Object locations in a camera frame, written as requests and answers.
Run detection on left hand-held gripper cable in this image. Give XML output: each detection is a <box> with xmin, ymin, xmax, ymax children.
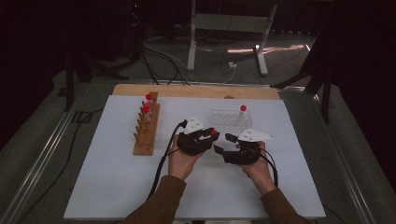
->
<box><xmin>145</xmin><ymin>119</ymin><xmax>189</xmax><ymax>201</ymax></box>

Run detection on person's left hand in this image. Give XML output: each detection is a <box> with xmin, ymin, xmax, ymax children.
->
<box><xmin>167</xmin><ymin>134</ymin><xmax>205</xmax><ymax>182</ymax></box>

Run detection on black tripod stand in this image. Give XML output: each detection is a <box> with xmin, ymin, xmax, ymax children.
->
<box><xmin>57</xmin><ymin>46</ymin><xmax>130</xmax><ymax>113</ymax></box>
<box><xmin>270</xmin><ymin>27</ymin><xmax>335</xmax><ymax>124</ymax></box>

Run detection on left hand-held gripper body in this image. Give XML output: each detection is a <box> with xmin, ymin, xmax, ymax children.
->
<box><xmin>177</xmin><ymin>115</ymin><xmax>210</xmax><ymax>157</ymax></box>

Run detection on black floor cables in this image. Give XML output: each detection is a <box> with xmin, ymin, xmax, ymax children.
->
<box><xmin>139</xmin><ymin>41</ymin><xmax>191</xmax><ymax>87</ymax></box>

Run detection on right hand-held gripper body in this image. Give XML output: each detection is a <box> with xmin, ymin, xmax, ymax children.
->
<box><xmin>221</xmin><ymin>128</ymin><xmax>276</xmax><ymax>166</ymax></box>

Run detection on white cable with plug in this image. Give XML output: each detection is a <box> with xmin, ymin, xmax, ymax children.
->
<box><xmin>221</xmin><ymin>61</ymin><xmax>238</xmax><ymax>85</ymax></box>

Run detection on white metal stand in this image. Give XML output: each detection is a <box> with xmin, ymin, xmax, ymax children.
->
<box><xmin>186</xmin><ymin>0</ymin><xmax>279</xmax><ymax>77</ymax></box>

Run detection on right hand-held gripper cable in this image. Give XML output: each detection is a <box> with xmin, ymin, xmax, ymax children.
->
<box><xmin>259</xmin><ymin>151</ymin><xmax>280</xmax><ymax>189</ymax></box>

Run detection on person's right hand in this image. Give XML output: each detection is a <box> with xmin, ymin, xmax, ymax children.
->
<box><xmin>235</xmin><ymin>140</ymin><xmax>277</xmax><ymax>197</ymax></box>

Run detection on hand-held gripper cable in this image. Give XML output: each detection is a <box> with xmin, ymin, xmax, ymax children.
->
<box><xmin>145</xmin><ymin>119</ymin><xmax>189</xmax><ymax>201</ymax></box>
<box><xmin>259</xmin><ymin>151</ymin><xmax>280</xmax><ymax>189</ymax></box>

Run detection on wooden test tube rack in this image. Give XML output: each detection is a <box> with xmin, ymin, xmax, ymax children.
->
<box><xmin>133</xmin><ymin>91</ymin><xmax>162</xmax><ymax>157</ymax></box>

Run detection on clear plastic test tube rack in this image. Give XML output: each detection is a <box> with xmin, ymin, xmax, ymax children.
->
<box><xmin>209</xmin><ymin>107</ymin><xmax>253</xmax><ymax>134</ymax></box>

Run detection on long black floor cable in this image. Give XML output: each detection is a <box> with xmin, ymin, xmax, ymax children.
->
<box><xmin>17</xmin><ymin>107</ymin><xmax>106</xmax><ymax>224</ymax></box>

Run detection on aluminium floor rail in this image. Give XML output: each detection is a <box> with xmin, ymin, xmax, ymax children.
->
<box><xmin>306</xmin><ymin>90</ymin><xmax>377</xmax><ymax>224</ymax></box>
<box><xmin>0</xmin><ymin>82</ymin><xmax>92</xmax><ymax>224</ymax></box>

